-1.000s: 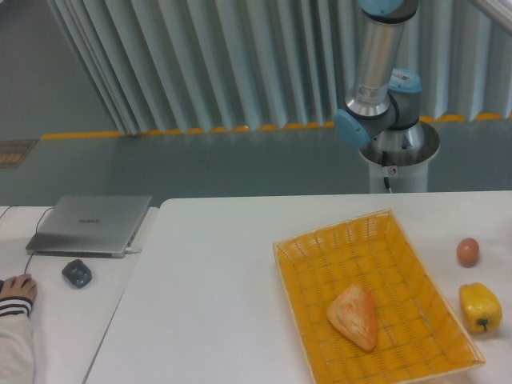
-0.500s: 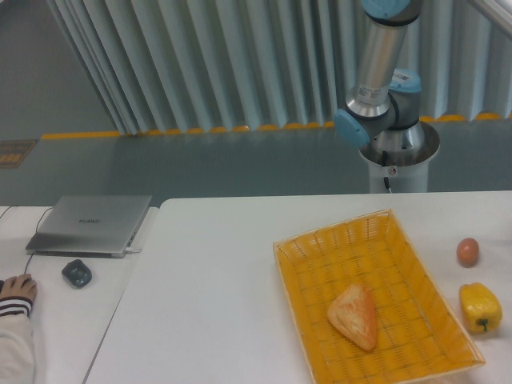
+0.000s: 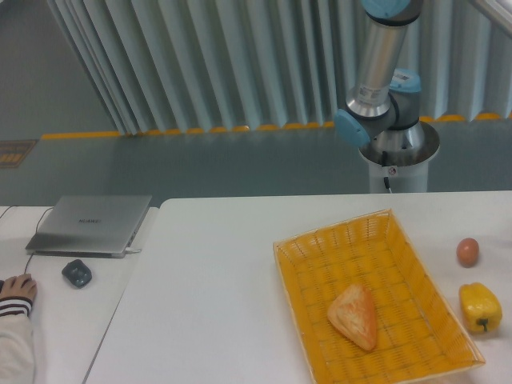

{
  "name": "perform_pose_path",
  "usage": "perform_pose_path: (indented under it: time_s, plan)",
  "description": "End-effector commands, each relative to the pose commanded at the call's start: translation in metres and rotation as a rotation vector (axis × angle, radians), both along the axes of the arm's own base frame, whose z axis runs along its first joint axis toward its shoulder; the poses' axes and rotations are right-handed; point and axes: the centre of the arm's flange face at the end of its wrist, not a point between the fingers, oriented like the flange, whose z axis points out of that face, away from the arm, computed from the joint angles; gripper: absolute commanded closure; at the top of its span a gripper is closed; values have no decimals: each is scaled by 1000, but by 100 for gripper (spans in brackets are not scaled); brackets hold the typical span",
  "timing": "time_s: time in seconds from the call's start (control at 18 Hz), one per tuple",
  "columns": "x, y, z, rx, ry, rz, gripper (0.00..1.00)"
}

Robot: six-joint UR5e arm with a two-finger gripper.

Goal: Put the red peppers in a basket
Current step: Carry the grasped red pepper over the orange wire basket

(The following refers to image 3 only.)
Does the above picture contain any person's hand on mouse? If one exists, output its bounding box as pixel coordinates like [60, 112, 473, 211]
[1, 274, 38, 306]

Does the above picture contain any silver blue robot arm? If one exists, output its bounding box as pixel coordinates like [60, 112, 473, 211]
[334, 1, 422, 148]

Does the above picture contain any white sleeved forearm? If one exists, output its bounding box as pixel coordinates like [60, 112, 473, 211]
[1, 297, 35, 383]

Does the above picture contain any yellow wicker basket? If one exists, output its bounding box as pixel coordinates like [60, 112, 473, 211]
[274, 210, 485, 383]

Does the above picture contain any silver closed laptop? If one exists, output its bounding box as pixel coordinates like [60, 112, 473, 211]
[26, 195, 151, 258]

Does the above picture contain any white laptop plug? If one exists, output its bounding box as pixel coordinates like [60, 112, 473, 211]
[125, 248, 142, 254]

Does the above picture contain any folding partition screen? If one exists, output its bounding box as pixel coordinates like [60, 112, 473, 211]
[50, 1, 511, 135]

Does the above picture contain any triangular puff pastry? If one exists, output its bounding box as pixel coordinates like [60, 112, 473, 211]
[327, 284, 377, 351]

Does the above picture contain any brown egg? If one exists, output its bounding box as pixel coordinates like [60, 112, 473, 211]
[456, 238, 479, 267]

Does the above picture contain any yellow bell pepper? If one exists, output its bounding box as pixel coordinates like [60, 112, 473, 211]
[458, 282, 502, 334]

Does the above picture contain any black mouse cable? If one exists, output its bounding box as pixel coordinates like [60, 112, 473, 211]
[0, 206, 55, 277]

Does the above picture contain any black pedestal cable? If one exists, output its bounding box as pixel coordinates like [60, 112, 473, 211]
[381, 150, 393, 194]

